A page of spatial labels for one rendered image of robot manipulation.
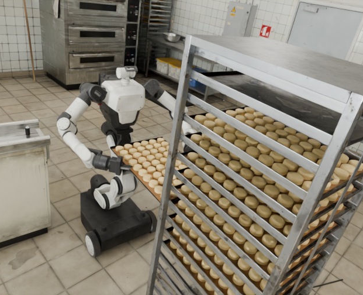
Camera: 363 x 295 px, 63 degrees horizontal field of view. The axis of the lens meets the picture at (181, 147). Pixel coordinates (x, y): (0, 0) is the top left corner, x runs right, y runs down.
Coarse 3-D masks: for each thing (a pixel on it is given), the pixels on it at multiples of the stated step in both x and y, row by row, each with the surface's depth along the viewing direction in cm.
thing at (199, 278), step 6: (168, 246) 156; (174, 246) 154; (174, 252) 153; (180, 252) 151; (180, 258) 150; (186, 264) 147; (192, 270) 144; (198, 276) 141; (198, 282) 140; (204, 282) 140; (204, 288) 137; (210, 288) 136; (210, 294) 135; (216, 294) 133
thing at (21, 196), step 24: (0, 168) 197; (24, 168) 207; (0, 192) 204; (24, 192) 215; (48, 192) 228; (0, 216) 213; (24, 216) 225; (48, 216) 238; (0, 240) 222; (24, 240) 239
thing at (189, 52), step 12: (192, 48) 108; (192, 60) 111; (180, 84) 115; (180, 96) 116; (180, 108) 118; (180, 120) 122; (180, 132) 125; (168, 156) 131; (168, 168) 132; (168, 180) 135; (168, 192) 139; (156, 228) 152; (156, 240) 154; (156, 252) 157; (156, 264) 163
